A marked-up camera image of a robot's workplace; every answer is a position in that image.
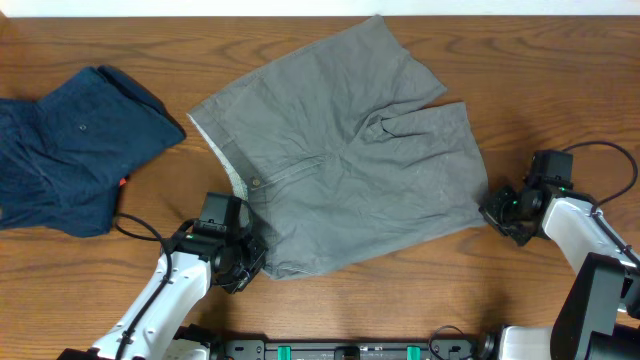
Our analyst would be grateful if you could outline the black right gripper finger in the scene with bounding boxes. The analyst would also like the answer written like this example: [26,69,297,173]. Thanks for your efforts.
[479,185,518,225]
[497,220,538,246]

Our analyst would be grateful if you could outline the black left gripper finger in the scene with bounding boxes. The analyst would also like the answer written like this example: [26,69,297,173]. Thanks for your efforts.
[217,268,255,294]
[242,234,267,280]

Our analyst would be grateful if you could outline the grey shorts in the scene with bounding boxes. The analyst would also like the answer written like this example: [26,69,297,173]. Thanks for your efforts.
[188,16,488,280]

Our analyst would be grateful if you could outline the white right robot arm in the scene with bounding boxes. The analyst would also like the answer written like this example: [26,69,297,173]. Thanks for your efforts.
[478,175,639,359]

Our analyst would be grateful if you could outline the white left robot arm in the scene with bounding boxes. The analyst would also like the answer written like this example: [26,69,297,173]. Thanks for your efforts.
[59,226,266,360]

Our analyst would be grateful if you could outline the navy blue folded shorts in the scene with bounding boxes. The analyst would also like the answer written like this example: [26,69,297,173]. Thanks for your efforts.
[1,65,186,237]

